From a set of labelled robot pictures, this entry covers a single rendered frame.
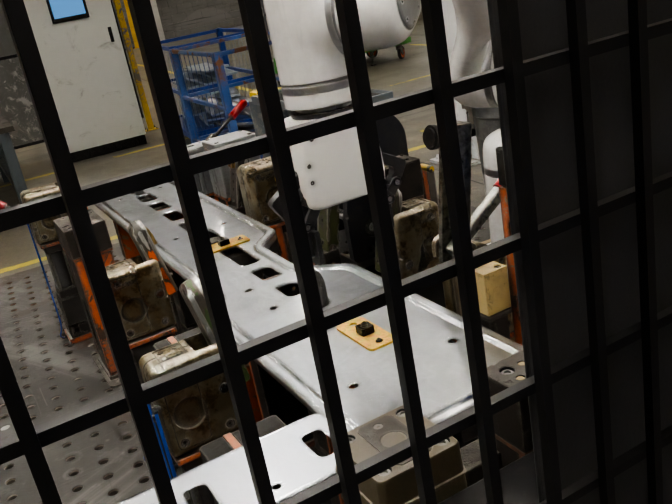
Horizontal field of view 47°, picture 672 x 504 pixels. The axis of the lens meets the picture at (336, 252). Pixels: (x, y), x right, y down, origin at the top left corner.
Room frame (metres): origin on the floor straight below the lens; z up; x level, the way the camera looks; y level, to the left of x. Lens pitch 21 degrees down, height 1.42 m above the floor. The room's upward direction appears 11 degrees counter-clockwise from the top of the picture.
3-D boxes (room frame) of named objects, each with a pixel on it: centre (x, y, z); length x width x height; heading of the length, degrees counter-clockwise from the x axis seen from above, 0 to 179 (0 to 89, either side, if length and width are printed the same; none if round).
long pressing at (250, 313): (1.26, 0.20, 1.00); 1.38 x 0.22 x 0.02; 25
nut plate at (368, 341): (0.82, -0.02, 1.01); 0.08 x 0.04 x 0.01; 26
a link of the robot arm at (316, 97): (0.82, -0.02, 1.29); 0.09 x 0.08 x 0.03; 116
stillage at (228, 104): (6.23, 0.44, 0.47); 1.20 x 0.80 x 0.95; 23
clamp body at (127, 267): (1.11, 0.32, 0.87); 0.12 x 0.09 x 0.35; 115
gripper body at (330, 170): (0.82, -0.02, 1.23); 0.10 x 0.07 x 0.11; 116
